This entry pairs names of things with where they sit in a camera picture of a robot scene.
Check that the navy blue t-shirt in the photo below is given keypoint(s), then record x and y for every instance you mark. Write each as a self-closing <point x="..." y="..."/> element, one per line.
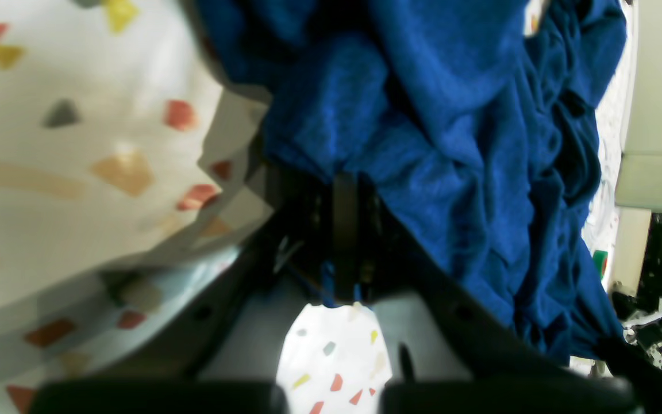
<point x="481" y="141"/>

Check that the terrazzo patterned tablecloth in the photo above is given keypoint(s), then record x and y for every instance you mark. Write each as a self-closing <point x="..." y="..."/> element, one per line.
<point x="124" y="180"/>

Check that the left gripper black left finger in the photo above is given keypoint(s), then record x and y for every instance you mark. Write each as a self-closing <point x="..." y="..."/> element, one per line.
<point x="220" y="354"/>

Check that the green round object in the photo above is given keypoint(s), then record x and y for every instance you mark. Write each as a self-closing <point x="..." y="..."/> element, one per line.
<point x="600" y="259"/>

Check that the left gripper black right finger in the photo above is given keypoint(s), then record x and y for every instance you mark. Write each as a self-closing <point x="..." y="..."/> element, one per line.
<point x="452" y="355"/>

